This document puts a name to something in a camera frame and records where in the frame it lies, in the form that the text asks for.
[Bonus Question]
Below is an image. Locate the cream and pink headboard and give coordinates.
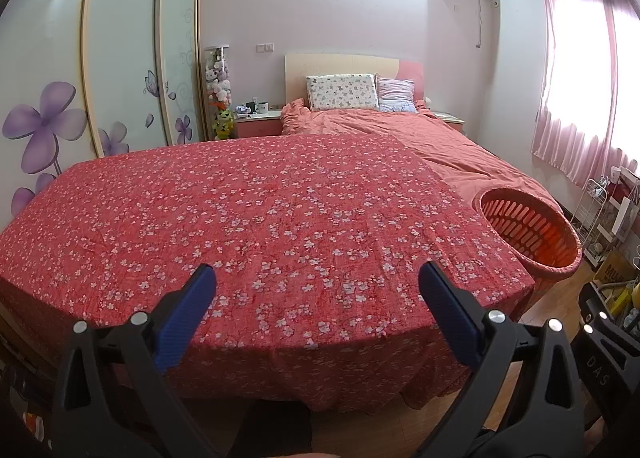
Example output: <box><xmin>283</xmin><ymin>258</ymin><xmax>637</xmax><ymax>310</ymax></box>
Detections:
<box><xmin>285</xmin><ymin>54</ymin><xmax>425</xmax><ymax>111</ymax></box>

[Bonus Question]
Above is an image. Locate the white floral pillow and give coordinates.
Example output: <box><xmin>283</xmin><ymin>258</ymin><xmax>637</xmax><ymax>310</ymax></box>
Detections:
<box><xmin>306</xmin><ymin>74</ymin><xmax>379</xmax><ymax>112</ymax></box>

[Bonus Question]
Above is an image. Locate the pink and white nightstand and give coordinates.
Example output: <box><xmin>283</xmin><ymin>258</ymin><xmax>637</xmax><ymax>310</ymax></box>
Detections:
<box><xmin>234</xmin><ymin>110</ymin><xmax>283</xmax><ymax>139</ymax></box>
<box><xmin>430</xmin><ymin>110</ymin><xmax>466</xmax><ymax>131</ymax></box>

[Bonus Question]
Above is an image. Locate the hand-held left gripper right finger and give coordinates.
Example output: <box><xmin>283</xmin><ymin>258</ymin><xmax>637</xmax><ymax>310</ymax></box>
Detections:
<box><xmin>419</xmin><ymin>261</ymin><xmax>586</xmax><ymax>458</ymax></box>

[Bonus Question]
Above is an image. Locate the air conditioner hose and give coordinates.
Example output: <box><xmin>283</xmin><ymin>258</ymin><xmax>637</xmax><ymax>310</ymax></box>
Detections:
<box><xmin>477</xmin><ymin>0</ymin><xmax>501</xmax><ymax>48</ymax></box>

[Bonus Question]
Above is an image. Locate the pink striped pillow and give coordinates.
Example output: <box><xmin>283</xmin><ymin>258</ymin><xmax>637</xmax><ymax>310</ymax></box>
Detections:
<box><xmin>375</xmin><ymin>76</ymin><xmax>417</xmax><ymax>113</ymax></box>

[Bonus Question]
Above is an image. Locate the white wardrobe with purple flowers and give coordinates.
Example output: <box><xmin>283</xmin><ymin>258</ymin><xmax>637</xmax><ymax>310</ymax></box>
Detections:
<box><xmin>0</xmin><ymin>0</ymin><xmax>206</xmax><ymax>219</ymax></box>

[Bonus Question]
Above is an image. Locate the pink curtain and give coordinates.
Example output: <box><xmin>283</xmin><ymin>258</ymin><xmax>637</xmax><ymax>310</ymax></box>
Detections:
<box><xmin>531</xmin><ymin>0</ymin><xmax>640</xmax><ymax>189</ymax></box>

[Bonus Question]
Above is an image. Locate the red floral tablecloth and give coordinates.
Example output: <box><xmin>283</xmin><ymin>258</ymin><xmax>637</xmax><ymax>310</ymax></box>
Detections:
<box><xmin>0</xmin><ymin>133</ymin><xmax>536</xmax><ymax>414</ymax></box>

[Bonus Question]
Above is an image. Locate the brown paper bag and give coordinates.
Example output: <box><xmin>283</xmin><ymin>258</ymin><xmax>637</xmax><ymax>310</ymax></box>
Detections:
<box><xmin>592</xmin><ymin>250</ymin><xmax>638</xmax><ymax>289</ymax></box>

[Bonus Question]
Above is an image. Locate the orange plastic laundry basket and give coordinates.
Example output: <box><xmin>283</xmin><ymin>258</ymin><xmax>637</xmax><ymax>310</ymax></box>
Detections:
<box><xmin>472</xmin><ymin>186</ymin><xmax>583</xmax><ymax>309</ymax></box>

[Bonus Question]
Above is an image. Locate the white wire rack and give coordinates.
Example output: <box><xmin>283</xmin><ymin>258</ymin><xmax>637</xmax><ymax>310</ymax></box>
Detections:
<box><xmin>570</xmin><ymin>179</ymin><xmax>608</xmax><ymax>243</ymax></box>

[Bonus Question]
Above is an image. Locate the green plush toy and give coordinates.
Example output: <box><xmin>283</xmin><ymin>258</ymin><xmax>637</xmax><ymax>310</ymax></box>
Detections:
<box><xmin>212</xmin><ymin>108</ymin><xmax>236</xmax><ymax>140</ymax></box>

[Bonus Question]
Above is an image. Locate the white storage cart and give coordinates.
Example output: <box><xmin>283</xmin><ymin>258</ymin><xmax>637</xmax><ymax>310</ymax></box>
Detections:
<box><xmin>585</xmin><ymin>165</ymin><xmax>640</xmax><ymax>269</ymax></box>

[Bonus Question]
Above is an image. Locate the column of plush toys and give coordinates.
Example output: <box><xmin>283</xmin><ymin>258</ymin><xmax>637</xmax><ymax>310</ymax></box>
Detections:
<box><xmin>204</xmin><ymin>46</ymin><xmax>233</xmax><ymax>113</ymax></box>

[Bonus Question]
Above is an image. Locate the white shopping bag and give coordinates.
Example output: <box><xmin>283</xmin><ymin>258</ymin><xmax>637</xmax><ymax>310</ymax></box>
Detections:
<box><xmin>612</xmin><ymin>198</ymin><xmax>640</xmax><ymax>239</ymax></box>

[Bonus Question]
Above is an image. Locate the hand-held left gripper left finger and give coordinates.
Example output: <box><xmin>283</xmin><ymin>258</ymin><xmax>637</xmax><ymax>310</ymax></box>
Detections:
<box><xmin>52</xmin><ymin>264</ymin><xmax>221</xmax><ymax>458</ymax></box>

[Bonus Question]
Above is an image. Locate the pink duvet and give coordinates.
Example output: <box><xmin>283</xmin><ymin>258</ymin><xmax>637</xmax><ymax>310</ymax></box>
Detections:
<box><xmin>280</xmin><ymin>98</ymin><xmax>556</xmax><ymax>209</ymax></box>

